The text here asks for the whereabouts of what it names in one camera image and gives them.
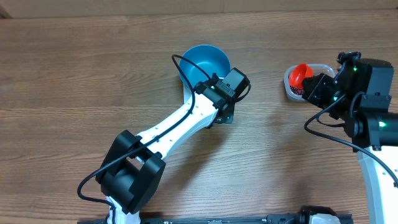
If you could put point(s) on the white digital kitchen scale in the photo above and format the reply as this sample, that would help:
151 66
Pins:
186 93

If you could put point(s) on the orange scoop blue handle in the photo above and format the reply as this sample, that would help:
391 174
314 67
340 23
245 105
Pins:
299 73

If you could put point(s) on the clear plastic container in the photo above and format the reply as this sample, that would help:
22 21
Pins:
317 69

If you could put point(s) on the teal blue bowl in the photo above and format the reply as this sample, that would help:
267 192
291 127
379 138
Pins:
209 58

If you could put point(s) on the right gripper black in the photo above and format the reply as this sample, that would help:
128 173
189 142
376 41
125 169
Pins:
321 87

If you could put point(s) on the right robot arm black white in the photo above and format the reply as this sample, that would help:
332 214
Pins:
359 95

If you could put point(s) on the red beans in container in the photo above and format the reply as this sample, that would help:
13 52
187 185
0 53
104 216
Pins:
296 91

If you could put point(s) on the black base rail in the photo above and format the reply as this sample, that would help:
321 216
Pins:
306 214

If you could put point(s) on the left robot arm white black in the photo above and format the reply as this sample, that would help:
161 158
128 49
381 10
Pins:
134 164

